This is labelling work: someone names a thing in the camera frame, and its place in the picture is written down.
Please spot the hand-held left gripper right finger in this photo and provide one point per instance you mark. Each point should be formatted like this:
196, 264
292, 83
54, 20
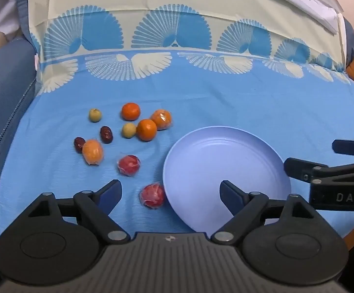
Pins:
229, 194

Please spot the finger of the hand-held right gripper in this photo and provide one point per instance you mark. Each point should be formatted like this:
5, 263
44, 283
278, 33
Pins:
302, 168
348, 147

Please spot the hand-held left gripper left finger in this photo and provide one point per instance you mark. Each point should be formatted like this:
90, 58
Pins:
110, 193

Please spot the plastic-wrapped red apple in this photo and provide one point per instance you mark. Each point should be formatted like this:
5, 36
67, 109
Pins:
153, 196
129, 165

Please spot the light blue plate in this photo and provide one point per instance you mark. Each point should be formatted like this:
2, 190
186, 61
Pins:
219, 158

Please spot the plastic-wrapped orange mandarin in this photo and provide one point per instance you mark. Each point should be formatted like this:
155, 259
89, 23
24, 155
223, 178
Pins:
161, 119
92, 152

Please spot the dark red date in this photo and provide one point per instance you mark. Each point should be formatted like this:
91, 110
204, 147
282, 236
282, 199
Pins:
79, 144
106, 134

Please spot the green jujube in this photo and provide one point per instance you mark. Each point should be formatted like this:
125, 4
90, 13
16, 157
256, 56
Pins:
95, 115
129, 130

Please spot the bare orange mandarin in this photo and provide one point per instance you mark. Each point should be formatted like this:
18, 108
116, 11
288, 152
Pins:
146, 129
130, 111

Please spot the blue fan-print blanket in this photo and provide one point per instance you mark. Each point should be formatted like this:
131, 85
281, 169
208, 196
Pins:
225, 103

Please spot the blue zippered sofa cushion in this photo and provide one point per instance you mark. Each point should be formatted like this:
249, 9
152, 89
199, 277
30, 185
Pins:
3, 82

